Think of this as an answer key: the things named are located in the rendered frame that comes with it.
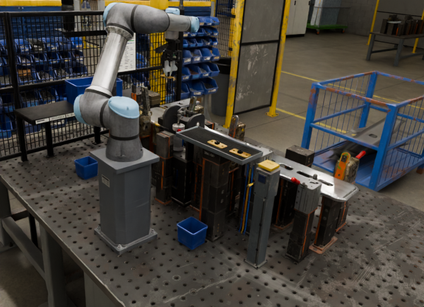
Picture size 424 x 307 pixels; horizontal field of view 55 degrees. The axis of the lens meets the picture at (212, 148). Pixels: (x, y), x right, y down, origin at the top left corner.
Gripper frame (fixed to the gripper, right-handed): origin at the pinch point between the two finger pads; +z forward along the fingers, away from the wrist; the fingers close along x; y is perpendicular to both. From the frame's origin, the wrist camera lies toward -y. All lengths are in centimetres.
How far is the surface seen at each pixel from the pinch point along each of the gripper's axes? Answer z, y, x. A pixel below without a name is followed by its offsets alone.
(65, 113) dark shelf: 25, -33, -46
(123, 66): 9, -55, 10
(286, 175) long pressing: 25, 90, -9
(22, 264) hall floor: 128, -52, -72
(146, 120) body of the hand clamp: 23.6, 2.7, -17.1
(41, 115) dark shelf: 25, -37, -57
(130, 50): -2, -55, 17
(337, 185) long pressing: 25, 109, 2
